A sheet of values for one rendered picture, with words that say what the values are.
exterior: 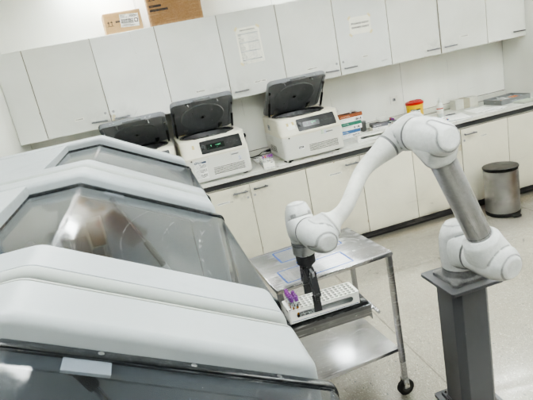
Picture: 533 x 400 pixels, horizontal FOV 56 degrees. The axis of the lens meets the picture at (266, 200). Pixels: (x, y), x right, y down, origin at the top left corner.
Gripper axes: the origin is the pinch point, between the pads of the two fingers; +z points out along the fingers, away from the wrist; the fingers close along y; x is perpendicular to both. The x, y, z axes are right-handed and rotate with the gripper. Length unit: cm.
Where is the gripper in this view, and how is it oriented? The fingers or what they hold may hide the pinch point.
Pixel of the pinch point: (312, 299)
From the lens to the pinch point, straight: 203.5
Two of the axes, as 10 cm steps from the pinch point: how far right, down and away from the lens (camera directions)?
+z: 1.8, 9.4, 2.8
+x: -9.5, 2.5, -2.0
